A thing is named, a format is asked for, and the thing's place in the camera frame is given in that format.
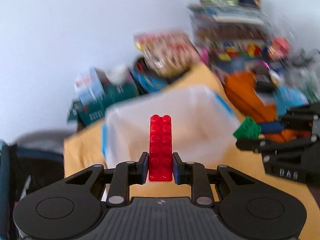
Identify long red brick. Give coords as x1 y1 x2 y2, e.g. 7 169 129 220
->
149 114 172 182

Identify green square brick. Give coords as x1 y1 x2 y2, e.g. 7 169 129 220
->
233 116 261 139

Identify teal book box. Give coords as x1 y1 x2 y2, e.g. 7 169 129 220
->
67 82 139 126

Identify light blue box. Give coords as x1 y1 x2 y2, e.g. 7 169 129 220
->
273 86 309 116

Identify snack bag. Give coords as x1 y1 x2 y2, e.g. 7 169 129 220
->
134 31 201 77

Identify blue white cylinder box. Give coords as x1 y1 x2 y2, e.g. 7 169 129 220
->
74 68 106 105

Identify translucent plastic storage bin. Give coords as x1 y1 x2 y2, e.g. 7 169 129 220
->
101 85 240 168

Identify orange box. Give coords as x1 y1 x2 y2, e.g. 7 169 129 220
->
224 72 308 142

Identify stacked game boxes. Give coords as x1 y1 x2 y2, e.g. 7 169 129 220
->
187 0 268 46

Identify dark blue bag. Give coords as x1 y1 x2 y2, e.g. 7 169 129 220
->
1 141 64 239

